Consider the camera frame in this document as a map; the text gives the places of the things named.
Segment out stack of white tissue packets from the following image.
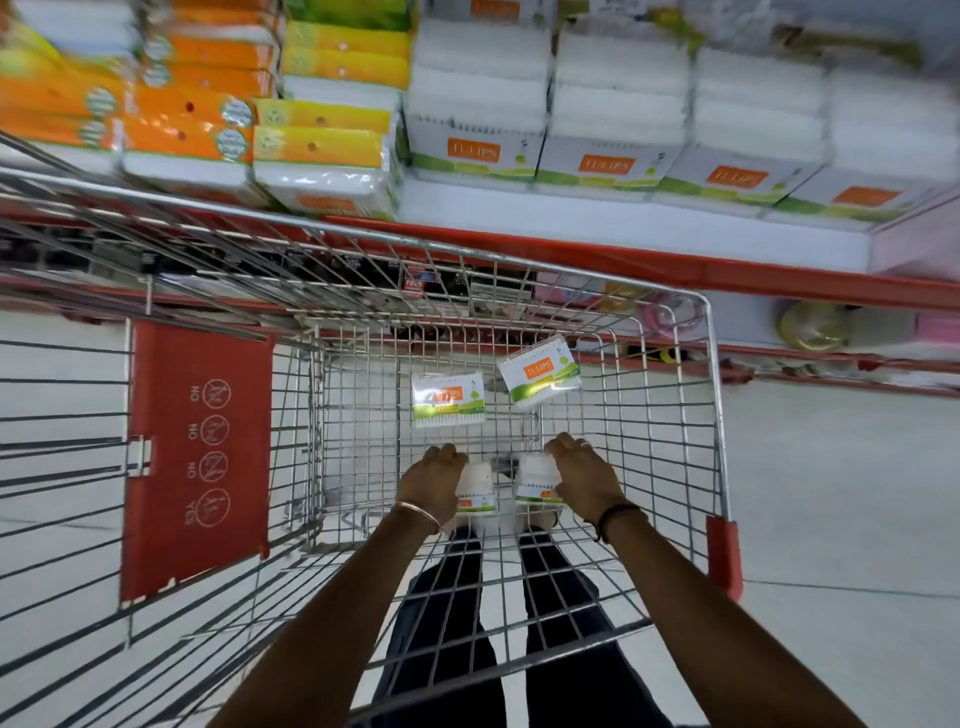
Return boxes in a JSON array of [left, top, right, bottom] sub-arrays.
[[11, 0, 144, 57]]

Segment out thin metal bangle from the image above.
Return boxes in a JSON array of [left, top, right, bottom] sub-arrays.
[[393, 500, 444, 536]]

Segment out white cotton bud display box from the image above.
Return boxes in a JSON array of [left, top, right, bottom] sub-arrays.
[[654, 46, 828, 219], [403, 16, 554, 183], [535, 31, 693, 202], [766, 69, 960, 230]]

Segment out red plastic cart corner bumper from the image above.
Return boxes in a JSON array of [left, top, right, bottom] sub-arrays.
[[705, 515, 745, 603]]

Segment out person's left hand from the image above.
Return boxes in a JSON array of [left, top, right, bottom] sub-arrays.
[[396, 443, 471, 528]]

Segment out stack of yellow tissue packets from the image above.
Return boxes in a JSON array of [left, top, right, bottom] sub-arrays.
[[252, 0, 415, 220]]

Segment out red plastic cart seat flap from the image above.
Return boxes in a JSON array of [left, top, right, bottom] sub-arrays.
[[118, 321, 276, 603]]

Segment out person's left forearm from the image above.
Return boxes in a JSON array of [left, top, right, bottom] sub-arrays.
[[208, 507, 444, 728]]

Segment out person's right hand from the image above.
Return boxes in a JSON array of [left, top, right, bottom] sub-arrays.
[[543, 432, 630, 526]]

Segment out dark trousers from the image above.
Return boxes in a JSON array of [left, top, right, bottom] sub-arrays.
[[369, 523, 674, 728]]

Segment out small white cotton bud pack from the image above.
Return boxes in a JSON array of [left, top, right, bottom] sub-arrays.
[[513, 451, 566, 506], [410, 370, 488, 430], [454, 459, 499, 518], [495, 333, 584, 411]]

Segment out pink round item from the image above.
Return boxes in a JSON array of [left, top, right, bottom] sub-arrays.
[[643, 294, 708, 340]]

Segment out person's right forearm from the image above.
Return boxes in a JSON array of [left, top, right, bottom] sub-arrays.
[[600, 510, 871, 728]]

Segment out red metal shelf rack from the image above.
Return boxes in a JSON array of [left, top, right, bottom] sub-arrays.
[[0, 171, 960, 400]]

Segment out yellow round container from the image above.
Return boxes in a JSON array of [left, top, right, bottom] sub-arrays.
[[777, 299, 850, 355]]

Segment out metal wire shopping cart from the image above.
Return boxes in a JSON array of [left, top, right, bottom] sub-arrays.
[[0, 129, 745, 728]]

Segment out black thread wristband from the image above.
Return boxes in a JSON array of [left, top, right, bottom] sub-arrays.
[[594, 501, 651, 546]]

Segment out stack of orange tissue packets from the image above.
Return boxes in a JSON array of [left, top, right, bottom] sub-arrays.
[[0, 0, 280, 205]]

